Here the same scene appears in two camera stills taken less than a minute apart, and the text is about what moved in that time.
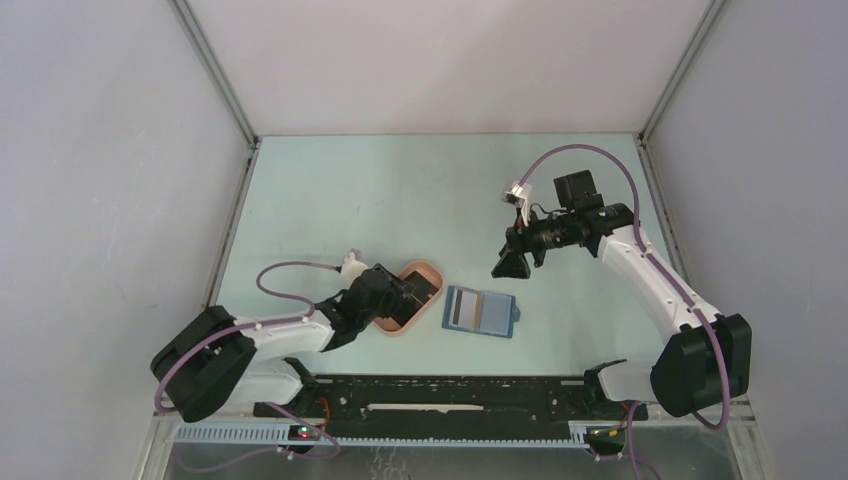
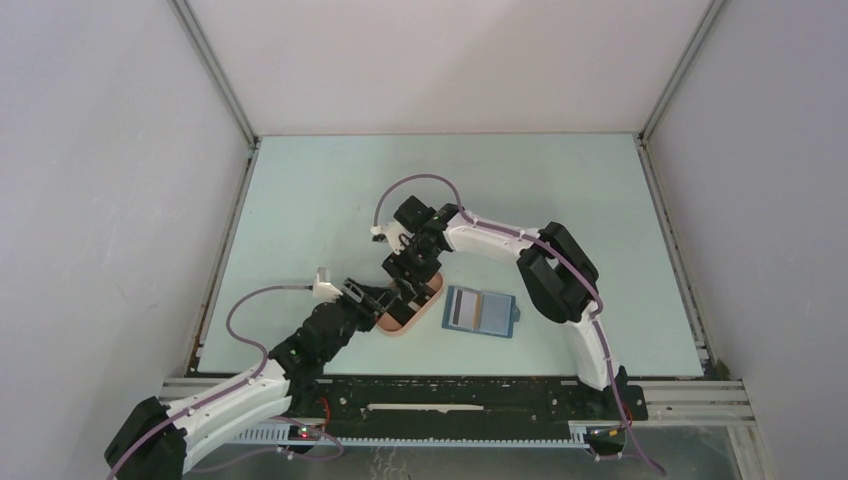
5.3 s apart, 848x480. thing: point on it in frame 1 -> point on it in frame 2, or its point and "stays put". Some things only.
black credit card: x=464 y=309 stays put
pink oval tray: x=432 y=274 stays put
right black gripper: x=513 y=263 -> x=398 y=265
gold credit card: x=476 y=320 stays put
